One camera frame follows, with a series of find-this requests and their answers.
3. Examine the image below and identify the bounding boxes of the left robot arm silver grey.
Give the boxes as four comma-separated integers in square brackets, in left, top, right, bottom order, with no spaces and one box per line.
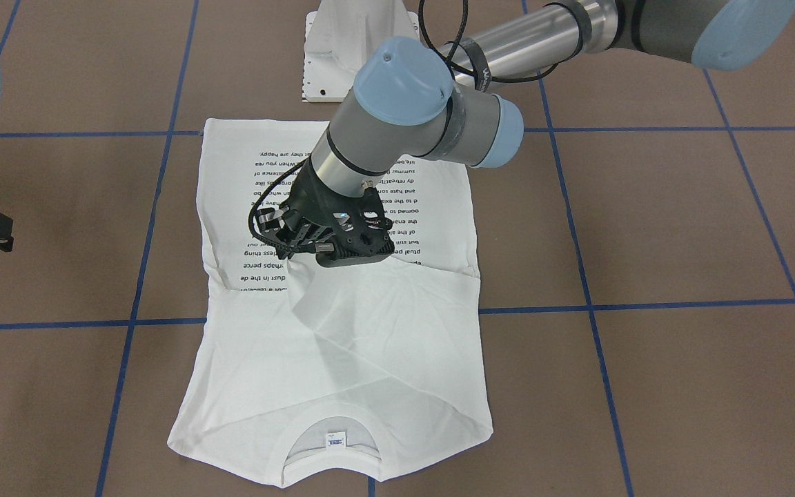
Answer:
[247,1,795,267]

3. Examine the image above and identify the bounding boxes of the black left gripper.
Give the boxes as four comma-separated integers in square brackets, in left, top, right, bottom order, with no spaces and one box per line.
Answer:
[259,169,395,259]

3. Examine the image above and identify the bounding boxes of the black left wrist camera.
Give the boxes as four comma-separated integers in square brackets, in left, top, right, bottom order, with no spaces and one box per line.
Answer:
[315,186,395,268]

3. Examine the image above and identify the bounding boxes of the white central mounting column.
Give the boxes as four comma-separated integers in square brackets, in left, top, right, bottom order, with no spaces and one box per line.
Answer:
[301,1,420,103]

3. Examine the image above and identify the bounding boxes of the white long-sleeve printed shirt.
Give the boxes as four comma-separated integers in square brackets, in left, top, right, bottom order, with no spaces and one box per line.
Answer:
[167,117,494,488]

